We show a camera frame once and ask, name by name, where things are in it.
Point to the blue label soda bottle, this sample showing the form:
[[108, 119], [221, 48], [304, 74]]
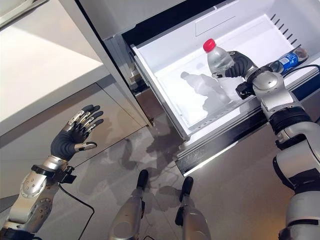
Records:
[[290, 60]]

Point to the robot left arm silver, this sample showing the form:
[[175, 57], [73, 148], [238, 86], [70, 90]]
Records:
[[30, 191]]

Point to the robot left leg silver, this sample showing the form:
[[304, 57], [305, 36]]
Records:
[[128, 212]]

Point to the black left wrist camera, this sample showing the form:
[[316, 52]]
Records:
[[67, 175]]

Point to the robot right leg silver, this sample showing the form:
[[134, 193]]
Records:
[[191, 212]]

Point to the white refrigerator drawer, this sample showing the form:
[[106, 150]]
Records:
[[217, 75]]

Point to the robot leg silver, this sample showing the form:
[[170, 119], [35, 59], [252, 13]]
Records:
[[191, 212], [128, 212]]

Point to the grey wooden cabinet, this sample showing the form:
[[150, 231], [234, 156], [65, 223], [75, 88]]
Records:
[[70, 105]]

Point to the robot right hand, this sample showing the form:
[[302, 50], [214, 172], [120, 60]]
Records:
[[240, 67]]

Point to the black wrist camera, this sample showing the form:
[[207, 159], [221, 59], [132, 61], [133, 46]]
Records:
[[245, 90], [67, 175]]

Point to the clear bottle red cap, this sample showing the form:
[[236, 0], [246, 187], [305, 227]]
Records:
[[218, 62]]

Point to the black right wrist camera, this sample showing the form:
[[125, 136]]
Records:
[[245, 90]]

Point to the silver refrigerator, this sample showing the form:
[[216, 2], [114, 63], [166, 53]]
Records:
[[175, 82]]

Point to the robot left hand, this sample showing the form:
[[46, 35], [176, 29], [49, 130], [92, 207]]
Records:
[[65, 142]]

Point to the robot right arm silver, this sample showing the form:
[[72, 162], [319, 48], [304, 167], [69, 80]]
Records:
[[290, 135]]

